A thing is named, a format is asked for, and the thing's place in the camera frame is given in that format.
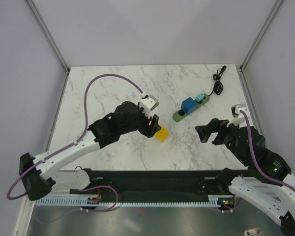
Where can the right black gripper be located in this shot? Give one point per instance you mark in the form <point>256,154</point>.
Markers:
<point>214,125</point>

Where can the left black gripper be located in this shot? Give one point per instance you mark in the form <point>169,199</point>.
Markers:
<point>149,131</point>

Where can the yellow plug cube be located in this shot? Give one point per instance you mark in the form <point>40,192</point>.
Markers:
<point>162,134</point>

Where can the green power strip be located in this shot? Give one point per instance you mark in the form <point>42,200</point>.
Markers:
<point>180,114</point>

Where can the blue plug cube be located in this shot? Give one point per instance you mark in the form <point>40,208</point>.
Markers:
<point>189,105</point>

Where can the teal plug cube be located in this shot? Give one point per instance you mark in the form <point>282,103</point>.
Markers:
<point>200,97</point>

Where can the white angled socket block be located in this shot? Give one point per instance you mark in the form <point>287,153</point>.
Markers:
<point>164,122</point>

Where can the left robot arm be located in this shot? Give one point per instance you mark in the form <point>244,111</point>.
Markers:
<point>36,171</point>

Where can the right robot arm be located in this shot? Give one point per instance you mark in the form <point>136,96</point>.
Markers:
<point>248,146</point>

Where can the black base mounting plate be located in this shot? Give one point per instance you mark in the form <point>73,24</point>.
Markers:
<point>150,186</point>

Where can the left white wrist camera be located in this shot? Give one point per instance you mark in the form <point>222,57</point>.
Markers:
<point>148,103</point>

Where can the white slotted cable duct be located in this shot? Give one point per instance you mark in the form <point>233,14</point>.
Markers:
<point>84,201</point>

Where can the smartphone with camera lenses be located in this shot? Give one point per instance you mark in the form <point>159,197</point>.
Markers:
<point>253,232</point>

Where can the left aluminium frame post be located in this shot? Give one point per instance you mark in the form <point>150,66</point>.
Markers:
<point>47,34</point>

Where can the aluminium frame post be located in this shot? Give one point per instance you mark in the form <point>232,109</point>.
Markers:
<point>47,34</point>
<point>263,30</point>

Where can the right aluminium frame post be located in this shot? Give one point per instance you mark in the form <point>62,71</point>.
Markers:
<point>263,30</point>

